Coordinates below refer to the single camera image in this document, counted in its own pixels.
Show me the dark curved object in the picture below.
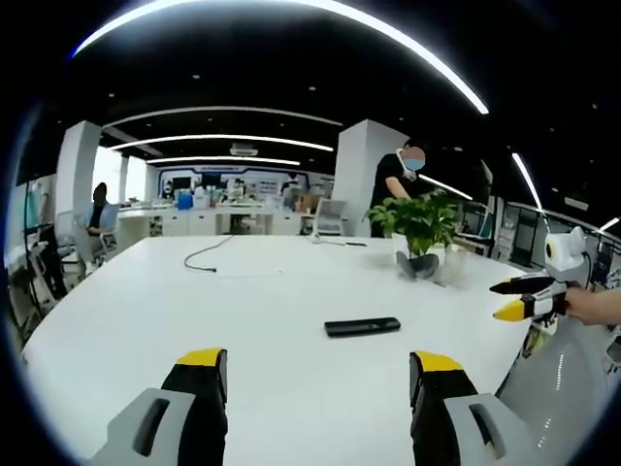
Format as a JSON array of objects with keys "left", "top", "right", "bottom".
[{"left": 395, "top": 250, "right": 441, "bottom": 281}]

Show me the person's right hand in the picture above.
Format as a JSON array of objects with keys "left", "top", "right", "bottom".
[{"left": 566, "top": 286, "right": 621, "bottom": 327}]

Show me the white office chair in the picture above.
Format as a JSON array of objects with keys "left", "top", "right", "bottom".
[
  {"left": 312, "top": 198, "right": 348, "bottom": 243},
  {"left": 72, "top": 202, "right": 120, "bottom": 266}
]

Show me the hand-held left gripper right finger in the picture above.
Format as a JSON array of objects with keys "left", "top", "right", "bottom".
[{"left": 409, "top": 350, "right": 539, "bottom": 466}]

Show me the black cable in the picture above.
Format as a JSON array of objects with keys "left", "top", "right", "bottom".
[{"left": 183, "top": 234, "right": 235, "bottom": 273}]

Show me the green potted plant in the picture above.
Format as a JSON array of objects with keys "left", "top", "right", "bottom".
[{"left": 364, "top": 188, "right": 461, "bottom": 271}]

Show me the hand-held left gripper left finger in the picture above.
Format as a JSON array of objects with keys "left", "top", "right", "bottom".
[{"left": 85, "top": 347, "right": 229, "bottom": 466}]

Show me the long white counter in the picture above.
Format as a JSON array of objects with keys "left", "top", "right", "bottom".
[{"left": 117, "top": 202, "right": 305, "bottom": 251}]

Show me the black remote control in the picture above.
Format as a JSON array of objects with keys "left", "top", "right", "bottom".
[{"left": 324, "top": 316, "right": 402, "bottom": 338}]

